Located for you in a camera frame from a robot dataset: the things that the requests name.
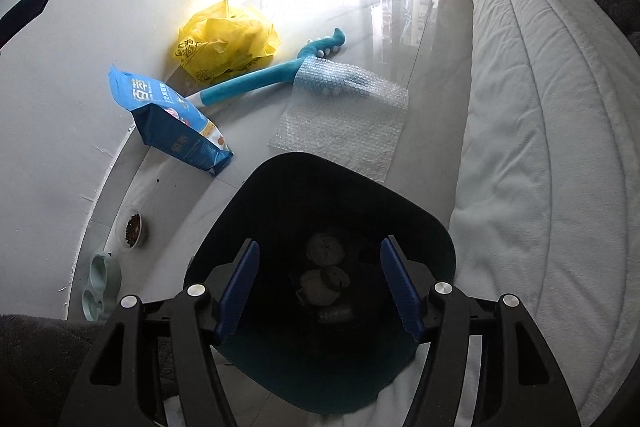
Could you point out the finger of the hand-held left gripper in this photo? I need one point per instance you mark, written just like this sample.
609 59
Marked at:
27 7

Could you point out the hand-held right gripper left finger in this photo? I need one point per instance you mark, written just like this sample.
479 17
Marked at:
237 292

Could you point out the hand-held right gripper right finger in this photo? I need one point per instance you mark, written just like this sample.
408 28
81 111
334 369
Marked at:
402 292

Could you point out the white cloth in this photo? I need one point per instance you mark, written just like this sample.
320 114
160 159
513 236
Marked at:
311 289

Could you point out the round white cloth ball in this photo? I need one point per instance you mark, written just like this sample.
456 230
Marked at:
325 249

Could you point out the dark trash bin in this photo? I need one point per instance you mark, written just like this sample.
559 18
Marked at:
325 192

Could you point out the white pet food bowl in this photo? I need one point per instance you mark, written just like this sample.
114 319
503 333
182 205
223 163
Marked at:
132 229

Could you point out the green double pet bowl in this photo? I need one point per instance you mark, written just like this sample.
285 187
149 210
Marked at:
102 287

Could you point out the clear bubble wrap sheet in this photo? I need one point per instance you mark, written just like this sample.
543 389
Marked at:
340 122

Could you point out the blue pet food bag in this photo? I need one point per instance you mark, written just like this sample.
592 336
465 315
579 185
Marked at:
170 122

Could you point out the yellow plastic bag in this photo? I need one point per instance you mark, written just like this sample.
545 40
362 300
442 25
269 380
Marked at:
225 37

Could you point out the dark grey fleece cloth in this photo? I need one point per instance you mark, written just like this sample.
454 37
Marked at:
40 357

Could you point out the bed with light grey sheet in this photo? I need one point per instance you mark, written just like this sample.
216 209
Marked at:
540 132

